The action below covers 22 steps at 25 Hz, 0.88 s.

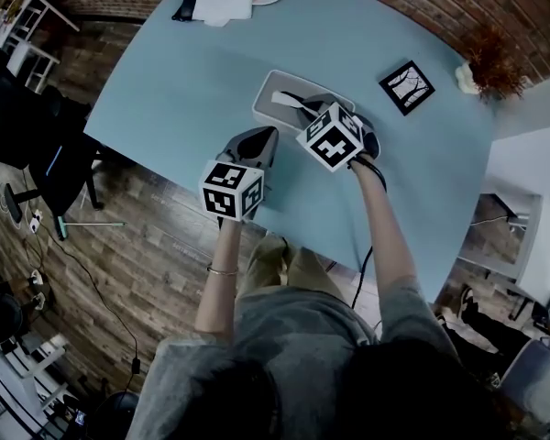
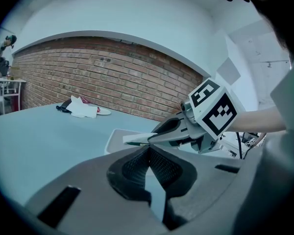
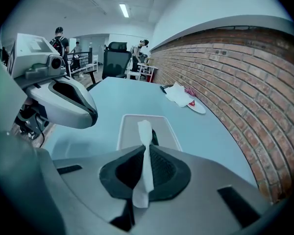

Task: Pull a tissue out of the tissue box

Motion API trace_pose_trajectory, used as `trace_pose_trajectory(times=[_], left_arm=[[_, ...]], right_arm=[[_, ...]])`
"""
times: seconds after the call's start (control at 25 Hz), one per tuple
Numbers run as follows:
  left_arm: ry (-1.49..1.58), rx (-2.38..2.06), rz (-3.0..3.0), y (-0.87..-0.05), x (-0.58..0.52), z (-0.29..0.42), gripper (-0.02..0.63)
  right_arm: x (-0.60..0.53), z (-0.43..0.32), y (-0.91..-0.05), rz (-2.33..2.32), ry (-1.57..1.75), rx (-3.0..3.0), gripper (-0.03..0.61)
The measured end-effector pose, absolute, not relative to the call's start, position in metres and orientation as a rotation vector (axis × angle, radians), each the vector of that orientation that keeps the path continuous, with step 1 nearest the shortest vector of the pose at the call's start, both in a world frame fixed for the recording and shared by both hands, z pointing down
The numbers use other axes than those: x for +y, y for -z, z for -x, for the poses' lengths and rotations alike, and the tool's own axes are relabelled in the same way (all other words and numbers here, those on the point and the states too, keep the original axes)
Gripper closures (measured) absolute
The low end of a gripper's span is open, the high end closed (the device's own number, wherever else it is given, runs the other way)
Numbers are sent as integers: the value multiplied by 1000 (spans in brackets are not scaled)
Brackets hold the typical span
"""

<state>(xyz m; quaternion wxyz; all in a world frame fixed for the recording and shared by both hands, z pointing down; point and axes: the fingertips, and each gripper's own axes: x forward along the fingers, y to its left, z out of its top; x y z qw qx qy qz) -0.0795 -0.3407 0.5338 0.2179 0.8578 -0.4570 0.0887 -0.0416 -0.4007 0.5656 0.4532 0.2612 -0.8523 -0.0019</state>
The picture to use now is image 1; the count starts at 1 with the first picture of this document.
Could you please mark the green floor brush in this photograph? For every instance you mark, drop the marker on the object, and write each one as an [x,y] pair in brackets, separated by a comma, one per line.
[63,228]

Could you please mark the person's beige trousers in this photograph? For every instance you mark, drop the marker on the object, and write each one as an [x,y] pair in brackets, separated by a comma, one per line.
[293,268]

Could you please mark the person's grey shirt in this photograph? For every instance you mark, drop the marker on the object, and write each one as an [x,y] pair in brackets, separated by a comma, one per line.
[298,355]

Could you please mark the dried plant in white pot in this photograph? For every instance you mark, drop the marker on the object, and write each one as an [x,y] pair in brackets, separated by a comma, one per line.
[495,67]

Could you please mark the white side desk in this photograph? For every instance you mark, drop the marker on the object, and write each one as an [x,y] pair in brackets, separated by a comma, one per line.
[531,168]

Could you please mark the small black pouch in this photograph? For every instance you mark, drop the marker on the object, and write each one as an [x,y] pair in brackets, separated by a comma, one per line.
[183,11]

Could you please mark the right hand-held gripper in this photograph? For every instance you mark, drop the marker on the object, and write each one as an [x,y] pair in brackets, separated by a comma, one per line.
[332,138]

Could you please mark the person's left forearm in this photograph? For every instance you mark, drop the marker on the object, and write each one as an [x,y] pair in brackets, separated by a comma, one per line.
[220,273]

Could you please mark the white shelf rack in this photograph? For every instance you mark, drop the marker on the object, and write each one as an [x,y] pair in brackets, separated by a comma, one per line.
[29,39]

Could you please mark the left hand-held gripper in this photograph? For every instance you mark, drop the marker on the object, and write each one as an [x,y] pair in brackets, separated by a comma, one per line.
[231,190]

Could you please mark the grey chair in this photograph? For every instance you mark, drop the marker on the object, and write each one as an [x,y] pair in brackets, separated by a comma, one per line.
[538,383]

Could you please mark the person's right forearm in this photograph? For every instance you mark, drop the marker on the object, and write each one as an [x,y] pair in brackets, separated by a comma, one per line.
[385,227]

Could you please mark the black picture frame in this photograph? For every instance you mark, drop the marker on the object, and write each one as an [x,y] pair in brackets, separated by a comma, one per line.
[407,87]

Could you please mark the black office chair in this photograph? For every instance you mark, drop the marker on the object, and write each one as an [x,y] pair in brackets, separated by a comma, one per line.
[36,131]

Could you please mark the white power strip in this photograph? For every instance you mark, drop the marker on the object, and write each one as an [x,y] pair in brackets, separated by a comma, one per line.
[35,223]

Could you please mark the white folded cloth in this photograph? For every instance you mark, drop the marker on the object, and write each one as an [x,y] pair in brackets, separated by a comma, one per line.
[222,0]

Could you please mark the white tissue box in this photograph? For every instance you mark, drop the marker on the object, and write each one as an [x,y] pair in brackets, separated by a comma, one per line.
[268,103]

